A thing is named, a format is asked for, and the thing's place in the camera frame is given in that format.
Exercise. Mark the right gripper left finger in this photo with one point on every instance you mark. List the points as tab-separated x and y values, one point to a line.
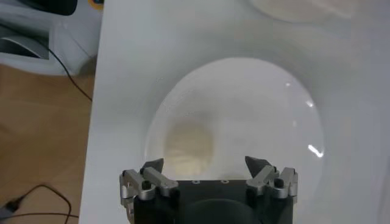
152	182

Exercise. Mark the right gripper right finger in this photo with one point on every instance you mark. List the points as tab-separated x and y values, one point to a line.
268	179

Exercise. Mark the white steamed baozi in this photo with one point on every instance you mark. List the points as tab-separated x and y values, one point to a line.
189	146

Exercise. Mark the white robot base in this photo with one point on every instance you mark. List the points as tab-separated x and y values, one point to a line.
76	36

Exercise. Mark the white round plate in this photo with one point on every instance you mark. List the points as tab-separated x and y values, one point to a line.
243	106

